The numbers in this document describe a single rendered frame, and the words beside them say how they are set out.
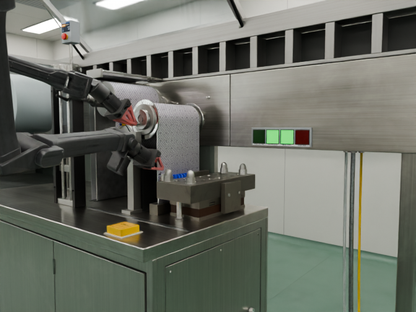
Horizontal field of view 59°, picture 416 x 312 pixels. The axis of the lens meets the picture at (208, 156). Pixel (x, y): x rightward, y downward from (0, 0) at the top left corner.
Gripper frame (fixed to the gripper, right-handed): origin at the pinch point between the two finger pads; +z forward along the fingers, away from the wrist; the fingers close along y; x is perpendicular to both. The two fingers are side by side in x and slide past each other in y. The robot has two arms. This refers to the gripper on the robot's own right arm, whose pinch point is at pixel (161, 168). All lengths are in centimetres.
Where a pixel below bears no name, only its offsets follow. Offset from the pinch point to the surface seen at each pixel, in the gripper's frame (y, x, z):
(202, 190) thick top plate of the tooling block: 20.0, -5.6, 3.3
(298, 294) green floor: -14, -18, 184
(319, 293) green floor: -2, -13, 193
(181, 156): 0.2, 8.2, 7.4
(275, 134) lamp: 31.0, 25.4, 19.6
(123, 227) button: 12.2, -26.2, -16.4
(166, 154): 0.3, 5.4, -0.4
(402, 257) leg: 73, -3, 55
